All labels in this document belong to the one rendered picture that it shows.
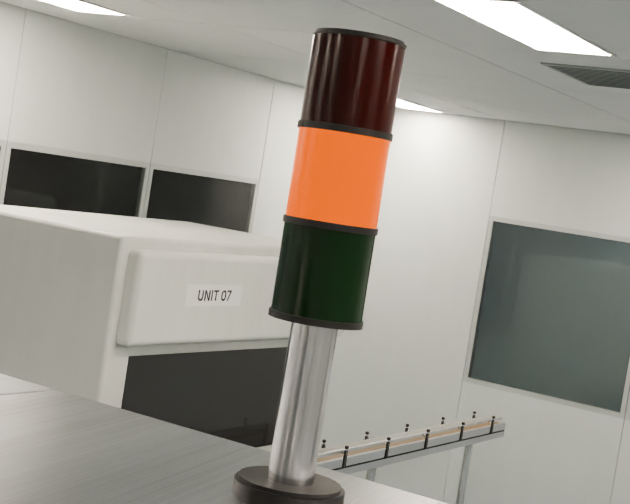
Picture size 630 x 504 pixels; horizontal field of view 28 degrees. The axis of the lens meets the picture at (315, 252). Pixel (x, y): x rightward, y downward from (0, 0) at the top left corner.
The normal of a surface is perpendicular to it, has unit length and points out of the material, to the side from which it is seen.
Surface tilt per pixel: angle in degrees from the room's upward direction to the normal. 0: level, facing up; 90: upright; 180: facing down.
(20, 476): 0
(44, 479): 0
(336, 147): 90
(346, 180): 90
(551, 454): 90
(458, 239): 90
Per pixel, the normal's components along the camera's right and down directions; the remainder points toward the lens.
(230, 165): 0.85, 0.16
